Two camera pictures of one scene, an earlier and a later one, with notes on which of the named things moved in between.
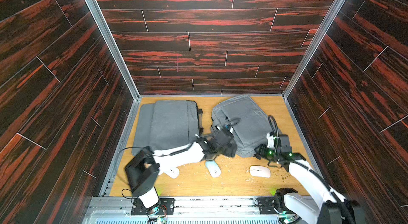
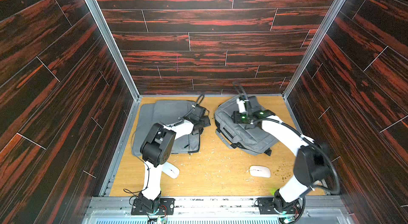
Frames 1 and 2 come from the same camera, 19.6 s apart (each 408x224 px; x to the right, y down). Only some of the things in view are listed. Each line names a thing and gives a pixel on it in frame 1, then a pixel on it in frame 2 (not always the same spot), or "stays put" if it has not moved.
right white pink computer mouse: (260, 171) stays put
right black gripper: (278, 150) -> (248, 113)
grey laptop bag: (251, 132) stays put
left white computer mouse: (173, 172) stays put
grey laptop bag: (175, 123) stays put
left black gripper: (231, 149) -> (207, 120)
